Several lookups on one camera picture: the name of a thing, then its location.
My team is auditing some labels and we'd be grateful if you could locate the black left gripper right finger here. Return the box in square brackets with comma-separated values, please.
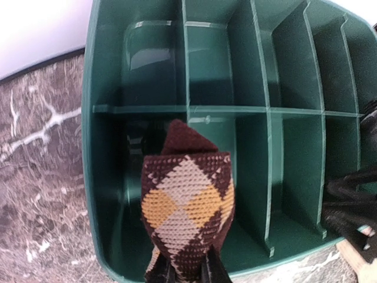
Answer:
[201, 249, 232, 283]

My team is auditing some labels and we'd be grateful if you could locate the tan brown sock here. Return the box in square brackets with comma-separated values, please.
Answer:
[336, 239, 377, 282]

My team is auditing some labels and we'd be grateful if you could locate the green compartment tray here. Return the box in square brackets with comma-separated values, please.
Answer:
[82, 1, 376, 282]

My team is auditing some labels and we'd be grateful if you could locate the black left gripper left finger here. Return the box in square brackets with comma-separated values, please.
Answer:
[144, 250, 178, 283]

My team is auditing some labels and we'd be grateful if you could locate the brown argyle sock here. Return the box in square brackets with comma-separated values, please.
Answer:
[141, 120, 235, 282]

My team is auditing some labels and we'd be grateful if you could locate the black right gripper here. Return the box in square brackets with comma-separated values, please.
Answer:
[322, 98, 376, 264]

